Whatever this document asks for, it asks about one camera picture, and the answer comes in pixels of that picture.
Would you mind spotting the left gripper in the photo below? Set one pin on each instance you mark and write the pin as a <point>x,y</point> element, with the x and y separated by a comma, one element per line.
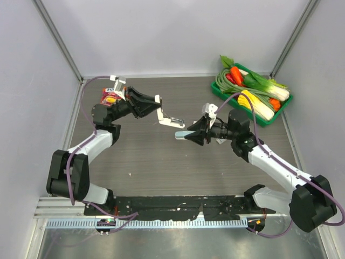
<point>142,105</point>

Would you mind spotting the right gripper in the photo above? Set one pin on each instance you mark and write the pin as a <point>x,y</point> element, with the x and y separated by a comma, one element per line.
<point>202,128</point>

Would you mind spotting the blue white stapler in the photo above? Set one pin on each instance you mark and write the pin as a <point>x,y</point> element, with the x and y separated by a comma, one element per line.
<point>180,135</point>

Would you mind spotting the staple box tray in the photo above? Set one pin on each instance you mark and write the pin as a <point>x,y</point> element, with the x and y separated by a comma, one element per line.
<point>220,141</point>

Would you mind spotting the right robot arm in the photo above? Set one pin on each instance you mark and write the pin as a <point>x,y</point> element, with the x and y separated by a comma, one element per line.
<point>307,200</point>

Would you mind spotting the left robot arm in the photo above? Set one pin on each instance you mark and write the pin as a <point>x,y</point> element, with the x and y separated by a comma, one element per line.
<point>69,169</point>

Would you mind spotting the candy bag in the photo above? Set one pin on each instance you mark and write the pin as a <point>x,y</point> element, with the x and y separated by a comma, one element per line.
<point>109,96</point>

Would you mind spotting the green plastic tray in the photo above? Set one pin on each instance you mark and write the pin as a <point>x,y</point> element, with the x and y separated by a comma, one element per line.
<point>244,71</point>

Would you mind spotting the purple onion toy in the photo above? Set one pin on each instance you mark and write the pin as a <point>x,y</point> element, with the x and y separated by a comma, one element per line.
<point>236,95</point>

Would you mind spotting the green long beans bundle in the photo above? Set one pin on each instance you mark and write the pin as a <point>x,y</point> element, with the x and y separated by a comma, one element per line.
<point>227,87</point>

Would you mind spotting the red pepper toy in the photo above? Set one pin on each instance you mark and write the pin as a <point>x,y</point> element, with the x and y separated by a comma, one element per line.
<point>230,78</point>

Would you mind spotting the napa cabbage toy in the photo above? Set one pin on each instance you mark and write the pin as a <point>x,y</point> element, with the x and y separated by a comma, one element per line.
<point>246,99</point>

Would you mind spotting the orange carrot toy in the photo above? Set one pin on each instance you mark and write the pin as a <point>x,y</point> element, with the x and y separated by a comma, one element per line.
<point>236,75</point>

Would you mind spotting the small orange tomato toy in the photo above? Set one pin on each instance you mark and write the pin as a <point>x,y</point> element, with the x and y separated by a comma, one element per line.
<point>276,104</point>

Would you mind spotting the bok choy toy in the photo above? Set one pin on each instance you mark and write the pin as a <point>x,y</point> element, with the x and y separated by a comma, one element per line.
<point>258,82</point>

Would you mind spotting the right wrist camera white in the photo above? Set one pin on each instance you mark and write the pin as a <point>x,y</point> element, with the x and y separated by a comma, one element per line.
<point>209,111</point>

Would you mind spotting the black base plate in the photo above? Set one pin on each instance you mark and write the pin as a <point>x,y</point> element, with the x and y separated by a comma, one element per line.
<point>183,208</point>

